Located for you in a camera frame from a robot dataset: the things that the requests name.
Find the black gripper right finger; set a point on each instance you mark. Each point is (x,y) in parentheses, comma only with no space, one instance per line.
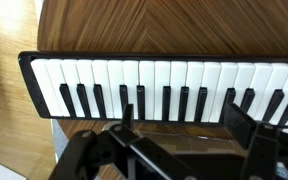
(250,133)

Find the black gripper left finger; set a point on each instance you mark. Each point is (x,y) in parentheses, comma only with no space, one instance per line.
(130,146)

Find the black and white keyboard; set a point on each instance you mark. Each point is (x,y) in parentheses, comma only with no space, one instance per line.
(170,90)

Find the round wooden side table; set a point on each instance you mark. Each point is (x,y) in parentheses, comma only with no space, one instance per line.
(184,26)

